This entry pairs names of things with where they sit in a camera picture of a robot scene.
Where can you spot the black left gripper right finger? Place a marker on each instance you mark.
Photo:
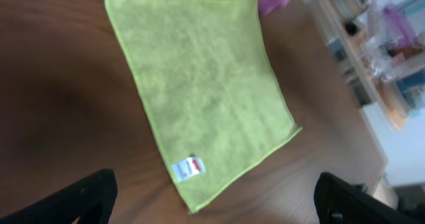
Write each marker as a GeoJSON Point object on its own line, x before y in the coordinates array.
{"type": "Point", "coordinates": [337, 201]}

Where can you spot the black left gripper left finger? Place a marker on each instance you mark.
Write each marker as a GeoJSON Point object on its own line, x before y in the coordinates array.
{"type": "Point", "coordinates": [89, 200]}

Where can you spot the green microfibre cloth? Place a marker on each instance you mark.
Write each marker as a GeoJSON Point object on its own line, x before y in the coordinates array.
{"type": "Point", "coordinates": [210, 94]}

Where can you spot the cluttered background shelf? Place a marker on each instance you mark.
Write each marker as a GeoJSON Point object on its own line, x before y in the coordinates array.
{"type": "Point", "coordinates": [378, 42]}

